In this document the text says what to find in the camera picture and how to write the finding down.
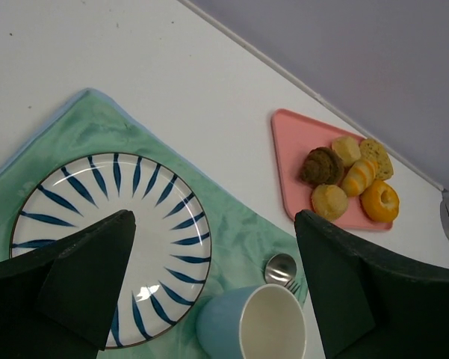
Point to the striped yellow croissant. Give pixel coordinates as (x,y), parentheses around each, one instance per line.
(359,177)

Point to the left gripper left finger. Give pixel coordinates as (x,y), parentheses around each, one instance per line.
(58,301)

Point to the round muffin front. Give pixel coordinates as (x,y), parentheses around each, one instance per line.
(329,202)

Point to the green cloth placemat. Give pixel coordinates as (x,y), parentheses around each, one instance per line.
(91,122)

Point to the metal spoon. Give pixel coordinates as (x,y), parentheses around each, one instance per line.
(280,269)

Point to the chocolate croissant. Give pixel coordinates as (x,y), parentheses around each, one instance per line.
(322,166)

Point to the round muffin back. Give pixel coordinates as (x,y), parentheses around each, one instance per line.
(347,148)

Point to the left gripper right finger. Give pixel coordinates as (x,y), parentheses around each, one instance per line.
(370,302)

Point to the metal fork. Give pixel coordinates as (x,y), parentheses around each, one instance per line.
(293,286)

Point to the seeded bread roll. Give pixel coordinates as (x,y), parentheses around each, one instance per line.
(375,151)

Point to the round muffin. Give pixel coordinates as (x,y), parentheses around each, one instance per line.
(347,148)
(329,202)

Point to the blue striped white plate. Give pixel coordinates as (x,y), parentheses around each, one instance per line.
(171,254)

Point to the orange donut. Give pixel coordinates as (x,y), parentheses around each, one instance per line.
(380,202)

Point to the pink tray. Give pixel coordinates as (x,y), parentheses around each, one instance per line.
(294,137)

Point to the light blue mug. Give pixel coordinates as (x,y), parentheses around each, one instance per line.
(253,322)

